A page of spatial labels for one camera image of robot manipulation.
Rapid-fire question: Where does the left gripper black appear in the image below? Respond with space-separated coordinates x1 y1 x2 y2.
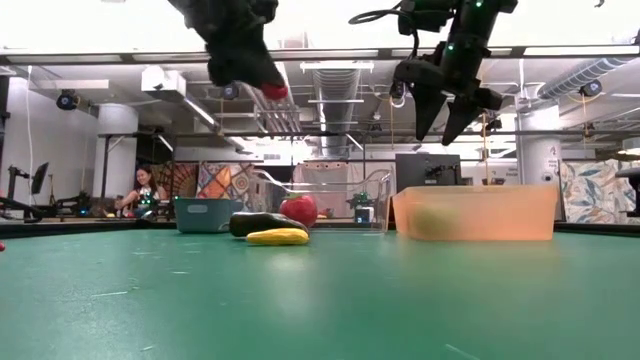
167 0 288 90

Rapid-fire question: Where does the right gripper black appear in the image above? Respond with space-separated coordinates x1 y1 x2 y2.
393 0 519 148

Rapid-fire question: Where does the light green toy cucumber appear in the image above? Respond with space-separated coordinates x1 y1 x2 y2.
412 204 459 239

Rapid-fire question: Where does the large red toy tomato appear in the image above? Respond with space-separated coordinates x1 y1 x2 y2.
278 193 319 229

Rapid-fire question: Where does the dark green toy zucchini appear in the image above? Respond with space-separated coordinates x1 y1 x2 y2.
228 211 309 238

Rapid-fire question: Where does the yellow banana toy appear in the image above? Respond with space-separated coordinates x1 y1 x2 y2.
245 227 311 247

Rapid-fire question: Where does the small monitor on arm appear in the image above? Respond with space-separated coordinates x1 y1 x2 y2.
30 161 50 196

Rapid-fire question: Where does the overhead light bar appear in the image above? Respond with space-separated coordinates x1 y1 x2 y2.
0 45 640 65

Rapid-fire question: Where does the black computer monitor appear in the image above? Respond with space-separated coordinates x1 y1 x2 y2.
394 153 463 194

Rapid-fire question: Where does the white ceiling air unit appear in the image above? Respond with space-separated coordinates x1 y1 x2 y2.
141 66 187 101

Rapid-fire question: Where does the white ceiling light fixture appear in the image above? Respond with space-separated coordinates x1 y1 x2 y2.
299 60 375 75

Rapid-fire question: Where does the clear plastic basket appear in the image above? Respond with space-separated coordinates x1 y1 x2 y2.
251 168 394 236

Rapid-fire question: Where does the orange patterned painting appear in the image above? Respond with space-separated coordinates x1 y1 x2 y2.
149 162 200 199

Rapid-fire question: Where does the translucent orange plastic bin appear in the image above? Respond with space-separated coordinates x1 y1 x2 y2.
392 184 560 243

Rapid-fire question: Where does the small teal plastic basket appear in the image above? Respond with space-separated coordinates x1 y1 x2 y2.
173 197 245 235

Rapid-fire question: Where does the person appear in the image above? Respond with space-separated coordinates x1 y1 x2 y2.
115 166 169 220

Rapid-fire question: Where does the green table mat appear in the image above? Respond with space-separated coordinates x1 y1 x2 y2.
0 228 640 360

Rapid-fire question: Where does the yellow hanging cord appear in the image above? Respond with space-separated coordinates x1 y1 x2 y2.
479 112 491 187

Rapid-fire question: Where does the silver ceiling air duct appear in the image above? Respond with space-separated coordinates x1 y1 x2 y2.
312 67 362 159

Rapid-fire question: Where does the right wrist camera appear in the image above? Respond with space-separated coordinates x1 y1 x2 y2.
397 0 454 34

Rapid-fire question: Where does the silver spiral ceiling duct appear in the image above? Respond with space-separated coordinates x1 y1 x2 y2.
537 56 640 100

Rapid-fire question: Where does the floral wall tapestry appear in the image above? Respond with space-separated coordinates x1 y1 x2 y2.
558 158 640 224

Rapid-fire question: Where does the black aluminium table frame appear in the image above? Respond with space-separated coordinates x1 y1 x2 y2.
0 218 640 240

